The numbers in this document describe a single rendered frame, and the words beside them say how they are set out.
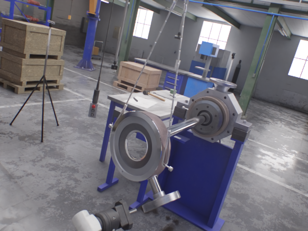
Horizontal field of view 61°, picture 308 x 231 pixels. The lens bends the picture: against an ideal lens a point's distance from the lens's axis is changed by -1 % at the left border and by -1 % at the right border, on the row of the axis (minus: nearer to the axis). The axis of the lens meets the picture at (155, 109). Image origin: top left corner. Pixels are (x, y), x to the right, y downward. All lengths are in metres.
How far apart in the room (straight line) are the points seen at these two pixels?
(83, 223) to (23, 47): 4.91
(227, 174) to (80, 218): 1.77
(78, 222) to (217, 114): 1.59
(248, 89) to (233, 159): 5.90
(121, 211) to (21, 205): 1.65
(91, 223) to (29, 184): 1.96
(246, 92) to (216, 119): 6.03
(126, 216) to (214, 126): 1.40
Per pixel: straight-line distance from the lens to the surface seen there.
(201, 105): 2.36
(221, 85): 2.43
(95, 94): 2.20
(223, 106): 2.36
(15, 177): 3.08
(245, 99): 8.35
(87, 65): 10.02
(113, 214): 1.12
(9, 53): 6.13
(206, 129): 2.38
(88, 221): 1.06
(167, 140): 1.28
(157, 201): 1.31
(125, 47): 10.35
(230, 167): 2.56
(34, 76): 5.98
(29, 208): 2.68
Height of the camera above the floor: 1.65
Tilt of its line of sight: 15 degrees down
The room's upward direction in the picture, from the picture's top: 14 degrees clockwise
